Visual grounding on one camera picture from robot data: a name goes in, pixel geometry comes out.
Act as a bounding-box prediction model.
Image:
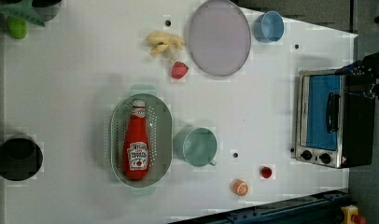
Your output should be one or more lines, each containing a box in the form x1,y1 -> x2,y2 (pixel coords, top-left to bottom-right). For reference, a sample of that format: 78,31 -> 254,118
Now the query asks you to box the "red ketchup bottle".
122,99 -> 149,181

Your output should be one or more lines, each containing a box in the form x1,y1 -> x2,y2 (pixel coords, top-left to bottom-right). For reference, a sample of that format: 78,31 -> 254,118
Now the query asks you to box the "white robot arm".
334,52 -> 379,100

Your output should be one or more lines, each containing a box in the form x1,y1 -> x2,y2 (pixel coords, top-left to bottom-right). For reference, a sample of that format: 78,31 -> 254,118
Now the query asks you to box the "green oval strainer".
109,84 -> 172,196

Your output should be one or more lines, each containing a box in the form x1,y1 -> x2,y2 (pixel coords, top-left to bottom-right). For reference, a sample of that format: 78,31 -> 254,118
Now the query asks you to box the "green mug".
173,127 -> 218,167

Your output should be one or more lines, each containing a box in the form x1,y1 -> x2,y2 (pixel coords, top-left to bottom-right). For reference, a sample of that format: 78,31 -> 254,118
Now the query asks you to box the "peeled banana toy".
147,31 -> 186,61

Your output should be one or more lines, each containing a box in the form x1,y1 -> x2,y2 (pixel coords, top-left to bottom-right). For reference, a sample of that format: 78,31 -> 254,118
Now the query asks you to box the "grey round plate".
188,0 -> 251,77

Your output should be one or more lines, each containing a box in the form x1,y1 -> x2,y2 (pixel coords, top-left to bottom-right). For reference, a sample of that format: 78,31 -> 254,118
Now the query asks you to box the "orange slice toy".
233,179 -> 248,196

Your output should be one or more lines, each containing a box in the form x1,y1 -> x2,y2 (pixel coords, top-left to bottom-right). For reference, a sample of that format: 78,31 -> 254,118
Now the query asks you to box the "small red strawberry toy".
260,167 -> 273,178

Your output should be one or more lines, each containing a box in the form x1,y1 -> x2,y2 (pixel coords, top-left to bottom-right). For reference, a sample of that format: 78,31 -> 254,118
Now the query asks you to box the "silver toaster oven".
294,70 -> 375,169

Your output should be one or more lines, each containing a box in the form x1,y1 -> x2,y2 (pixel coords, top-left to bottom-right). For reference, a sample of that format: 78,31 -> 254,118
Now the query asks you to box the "black cup with funnel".
32,0 -> 63,21

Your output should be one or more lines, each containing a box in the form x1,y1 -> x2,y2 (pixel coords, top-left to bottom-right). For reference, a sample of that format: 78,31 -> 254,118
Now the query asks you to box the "black cylinder container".
0,138 -> 44,181

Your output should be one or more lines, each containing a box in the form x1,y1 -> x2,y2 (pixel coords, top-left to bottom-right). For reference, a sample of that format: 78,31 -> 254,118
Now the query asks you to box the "yellow red clamp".
341,205 -> 368,224

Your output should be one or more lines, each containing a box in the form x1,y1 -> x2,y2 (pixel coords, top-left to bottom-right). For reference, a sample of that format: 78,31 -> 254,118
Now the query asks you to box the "green funnel tool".
0,0 -> 45,39

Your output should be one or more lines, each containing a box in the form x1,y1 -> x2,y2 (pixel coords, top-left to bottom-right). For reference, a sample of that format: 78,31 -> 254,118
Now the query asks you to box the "blue metal frame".
170,190 -> 352,224

